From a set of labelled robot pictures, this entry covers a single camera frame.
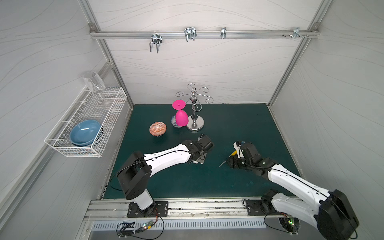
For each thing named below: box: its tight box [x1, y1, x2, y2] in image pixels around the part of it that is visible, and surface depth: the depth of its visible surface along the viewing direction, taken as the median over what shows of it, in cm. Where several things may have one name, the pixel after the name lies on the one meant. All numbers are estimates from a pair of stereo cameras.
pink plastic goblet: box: [172, 99, 189, 127], surface depth 86 cm
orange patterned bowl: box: [149, 121, 167, 137], surface depth 105 cm
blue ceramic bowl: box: [70, 119, 101, 147], surface depth 62 cm
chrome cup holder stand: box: [175, 83, 214, 131], surface depth 92 cm
